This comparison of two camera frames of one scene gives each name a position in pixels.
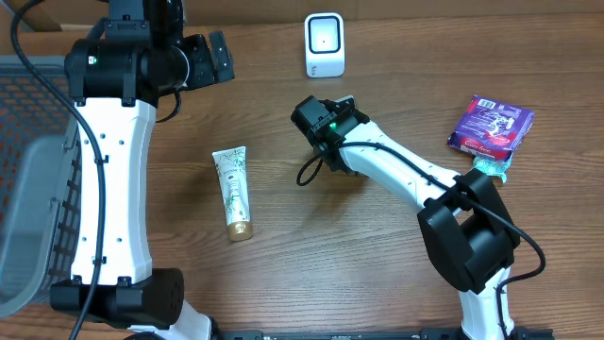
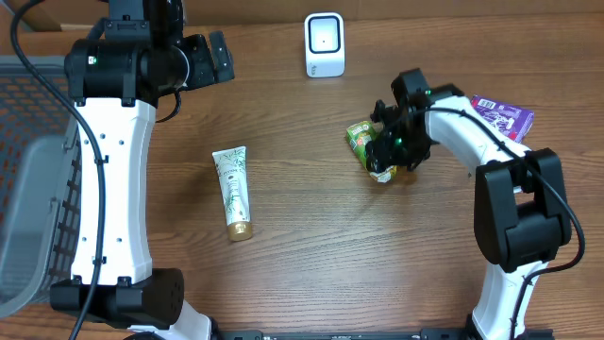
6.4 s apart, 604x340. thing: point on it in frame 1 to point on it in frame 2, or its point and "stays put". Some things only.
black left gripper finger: [222, 58] stays put
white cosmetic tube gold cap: [232, 172] stays put
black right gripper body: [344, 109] to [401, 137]
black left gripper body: [201, 72] stays put
